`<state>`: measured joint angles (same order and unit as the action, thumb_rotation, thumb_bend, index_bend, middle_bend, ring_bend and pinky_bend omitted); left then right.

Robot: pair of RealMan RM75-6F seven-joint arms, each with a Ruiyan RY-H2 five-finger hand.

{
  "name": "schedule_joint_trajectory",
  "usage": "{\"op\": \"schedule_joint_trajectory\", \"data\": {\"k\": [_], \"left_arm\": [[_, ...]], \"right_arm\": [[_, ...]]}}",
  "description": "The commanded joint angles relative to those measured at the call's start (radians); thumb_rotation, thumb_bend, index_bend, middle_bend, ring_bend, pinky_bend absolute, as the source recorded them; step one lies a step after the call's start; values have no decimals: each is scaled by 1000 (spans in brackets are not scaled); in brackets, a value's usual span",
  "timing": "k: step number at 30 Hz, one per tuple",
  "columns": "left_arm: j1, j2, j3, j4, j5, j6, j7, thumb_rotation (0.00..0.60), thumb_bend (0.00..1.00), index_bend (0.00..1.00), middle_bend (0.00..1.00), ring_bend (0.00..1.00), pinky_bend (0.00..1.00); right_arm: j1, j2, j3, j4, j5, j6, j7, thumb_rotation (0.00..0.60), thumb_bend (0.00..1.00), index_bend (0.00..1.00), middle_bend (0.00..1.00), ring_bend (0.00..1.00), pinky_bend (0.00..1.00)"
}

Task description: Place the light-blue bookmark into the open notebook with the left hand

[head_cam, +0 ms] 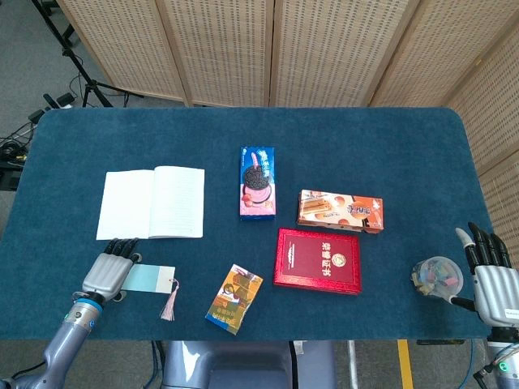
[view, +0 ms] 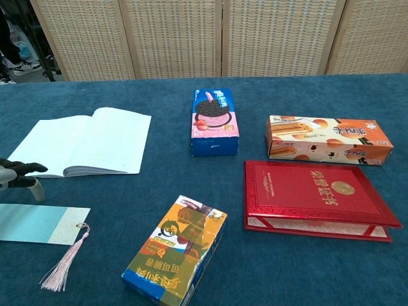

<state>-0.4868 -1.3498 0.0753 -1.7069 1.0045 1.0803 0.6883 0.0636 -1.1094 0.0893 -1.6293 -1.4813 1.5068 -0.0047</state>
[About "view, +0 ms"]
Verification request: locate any blue pink cookie box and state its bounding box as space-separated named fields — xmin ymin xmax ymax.
xmin=190 ymin=88 xmax=240 ymax=157

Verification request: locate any blue velvet tablecloth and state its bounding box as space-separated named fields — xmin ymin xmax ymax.
xmin=0 ymin=73 xmax=408 ymax=306

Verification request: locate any red certificate folder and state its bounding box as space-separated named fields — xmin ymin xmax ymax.
xmin=244 ymin=159 xmax=404 ymax=244

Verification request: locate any orange wafer snack box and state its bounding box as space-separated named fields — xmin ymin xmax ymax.
xmin=265 ymin=115 xmax=395 ymax=167

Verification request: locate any person in black trousers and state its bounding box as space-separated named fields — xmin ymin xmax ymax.
xmin=0 ymin=6 xmax=43 ymax=85

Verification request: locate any teal cream bookmark pink tassel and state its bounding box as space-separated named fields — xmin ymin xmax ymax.
xmin=0 ymin=203 xmax=91 ymax=293

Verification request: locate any yellow green cocoa snack box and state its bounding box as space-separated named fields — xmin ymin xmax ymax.
xmin=121 ymin=194 xmax=229 ymax=306

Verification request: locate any woven wooden folding screen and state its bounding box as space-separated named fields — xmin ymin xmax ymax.
xmin=30 ymin=0 xmax=408 ymax=82

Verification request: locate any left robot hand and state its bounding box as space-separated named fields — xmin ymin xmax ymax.
xmin=0 ymin=158 xmax=48 ymax=202

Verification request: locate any black tripod stand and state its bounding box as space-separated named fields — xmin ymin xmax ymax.
xmin=17 ymin=0 xmax=62 ymax=82

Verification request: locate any open lined notebook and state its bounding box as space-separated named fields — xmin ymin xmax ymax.
xmin=6 ymin=106 xmax=152 ymax=178

